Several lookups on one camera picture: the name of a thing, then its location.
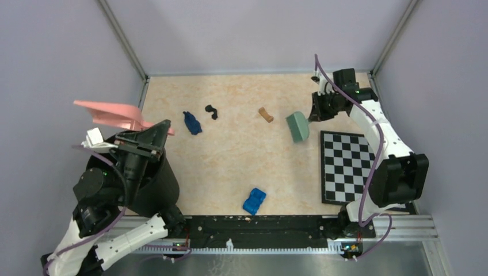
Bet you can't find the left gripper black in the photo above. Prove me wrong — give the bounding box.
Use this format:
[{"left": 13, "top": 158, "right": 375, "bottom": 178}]
[{"left": 116, "top": 119, "right": 174, "bottom": 204}]

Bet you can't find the pink plastic dustpan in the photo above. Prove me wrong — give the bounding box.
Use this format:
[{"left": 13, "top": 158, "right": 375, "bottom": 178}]
[{"left": 73, "top": 100, "right": 154, "bottom": 132}]

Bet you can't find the green plastic hand brush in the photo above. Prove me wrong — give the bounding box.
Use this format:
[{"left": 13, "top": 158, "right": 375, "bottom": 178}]
[{"left": 286, "top": 111, "right": 310, "bottom": 143}]

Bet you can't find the large dark blue paper scrap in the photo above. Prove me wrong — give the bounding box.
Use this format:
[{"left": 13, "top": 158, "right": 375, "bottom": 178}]
[{"left": 183, "top": 111, "right": 203, "bottom": 135}]

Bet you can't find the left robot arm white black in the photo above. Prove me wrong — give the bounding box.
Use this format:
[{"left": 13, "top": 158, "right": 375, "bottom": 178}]
[{"left": 42, "top": 120, "right": 185, "bottom": 275}]

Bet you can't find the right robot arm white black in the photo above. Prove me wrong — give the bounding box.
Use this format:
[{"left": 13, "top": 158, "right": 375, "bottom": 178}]
[{"left": 308, "top": 68, "right": 429, "bottom": 237}]

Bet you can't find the black round trash bin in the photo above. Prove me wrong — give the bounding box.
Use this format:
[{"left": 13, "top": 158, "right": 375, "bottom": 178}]
[{"left": 99, "top": 149, "right": 180, "bottom": 217}]

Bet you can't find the black white checkerboard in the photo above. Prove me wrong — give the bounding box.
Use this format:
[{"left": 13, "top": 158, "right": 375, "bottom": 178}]
[{"left": 320, "top": 131, "right": 375, "bottom": 205}]

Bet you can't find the wooden arch block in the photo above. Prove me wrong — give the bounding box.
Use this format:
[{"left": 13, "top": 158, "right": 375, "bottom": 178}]
[{"left": 258, "top": 107, "right": 274, "bottom": 123}]

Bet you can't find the small black paper scrap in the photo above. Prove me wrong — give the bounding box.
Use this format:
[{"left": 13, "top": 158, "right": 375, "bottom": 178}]
[{"left": 204, "top": 105, "right": 218, "bottom": 120}]

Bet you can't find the blue toy car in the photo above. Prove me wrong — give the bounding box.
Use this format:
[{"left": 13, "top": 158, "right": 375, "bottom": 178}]
[{"left": 242, "top": 188, "right": 266, "bottom": 216}]

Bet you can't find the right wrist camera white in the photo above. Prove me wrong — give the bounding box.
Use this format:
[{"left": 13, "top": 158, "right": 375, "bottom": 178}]
[{"left": 311, "top": 73, "right": 335, "bottom": 96}]

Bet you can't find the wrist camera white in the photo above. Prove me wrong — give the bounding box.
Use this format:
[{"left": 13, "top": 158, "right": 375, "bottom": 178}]
[
  {"left": 81, "top": 127, "right": 118, "bottom": 153},
  {"left": 311, "top": 73, "right": 335, "bottom": 96}
]

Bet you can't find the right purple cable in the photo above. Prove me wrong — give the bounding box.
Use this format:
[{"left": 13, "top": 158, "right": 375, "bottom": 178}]
[{"left": 314, "top": 53, "right": 394, "bottom": 262}]

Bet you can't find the purple cable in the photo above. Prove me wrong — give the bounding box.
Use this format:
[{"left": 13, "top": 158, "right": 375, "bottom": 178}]
[
  {"left": 43, "top": 144, "right": 193, "bottom": 276},
  {"left": 314, "top": 53, "right": 394, "bottom": 262}
]

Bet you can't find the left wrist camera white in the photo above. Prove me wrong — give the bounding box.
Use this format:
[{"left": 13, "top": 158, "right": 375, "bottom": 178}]
[{"left": 81, "top": 127, "right": 118, "bottom": 153}]

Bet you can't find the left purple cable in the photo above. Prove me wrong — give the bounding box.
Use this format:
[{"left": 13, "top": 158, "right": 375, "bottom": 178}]
[{"left": 43, "top": 144, "right": 193, "bottom": 276}]

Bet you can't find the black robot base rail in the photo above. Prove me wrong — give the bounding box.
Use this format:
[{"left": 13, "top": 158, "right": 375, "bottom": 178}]
[{"left": 169, "top": 215, "right": 376, "bottom": 249}]

